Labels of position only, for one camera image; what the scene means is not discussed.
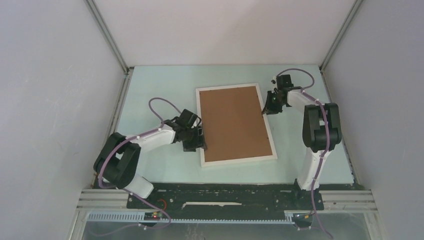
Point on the aluminium corner rail left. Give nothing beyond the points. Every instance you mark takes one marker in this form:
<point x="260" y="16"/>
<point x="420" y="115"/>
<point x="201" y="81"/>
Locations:
<point x="102" y="25"/>

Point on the aluminium corner rail right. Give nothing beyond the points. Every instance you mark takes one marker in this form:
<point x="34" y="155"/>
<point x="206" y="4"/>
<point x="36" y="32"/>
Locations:
<point x="341" y="33"/>

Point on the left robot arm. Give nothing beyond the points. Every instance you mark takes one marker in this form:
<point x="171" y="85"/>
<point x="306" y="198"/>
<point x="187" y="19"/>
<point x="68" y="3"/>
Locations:
<point x="118" y="160"/>

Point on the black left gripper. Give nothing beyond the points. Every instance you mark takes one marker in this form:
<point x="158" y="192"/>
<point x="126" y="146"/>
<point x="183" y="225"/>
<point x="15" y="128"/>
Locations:
<point x="199" y="142"/>

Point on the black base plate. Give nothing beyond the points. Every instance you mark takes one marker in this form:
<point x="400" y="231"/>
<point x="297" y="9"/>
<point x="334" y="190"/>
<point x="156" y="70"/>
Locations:
<point x="233" y="202"/>

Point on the brown backing board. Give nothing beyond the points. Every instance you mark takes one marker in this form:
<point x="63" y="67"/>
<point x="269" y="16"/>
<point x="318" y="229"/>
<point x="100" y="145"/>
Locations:
<point x="235" y="122"/>

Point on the aluminium corner rail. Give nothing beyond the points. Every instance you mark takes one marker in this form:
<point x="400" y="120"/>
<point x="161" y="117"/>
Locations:
<point x="341" y="33"/>
<point x="102" y="25"/>

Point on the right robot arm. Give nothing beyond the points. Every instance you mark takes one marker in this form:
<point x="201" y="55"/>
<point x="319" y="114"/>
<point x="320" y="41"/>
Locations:
<point x="321" y="128"/>

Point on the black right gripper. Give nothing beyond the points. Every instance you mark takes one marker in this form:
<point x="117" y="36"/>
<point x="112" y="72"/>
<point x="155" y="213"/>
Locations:
<point x="268" y="109"/>

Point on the white picture frame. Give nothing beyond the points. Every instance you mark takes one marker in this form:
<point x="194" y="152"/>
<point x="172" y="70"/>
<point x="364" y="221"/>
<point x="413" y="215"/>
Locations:
<point x="238" y="160"/>

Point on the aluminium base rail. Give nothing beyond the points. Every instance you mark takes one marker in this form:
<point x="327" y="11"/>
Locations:
<point x="119" y="206"/>

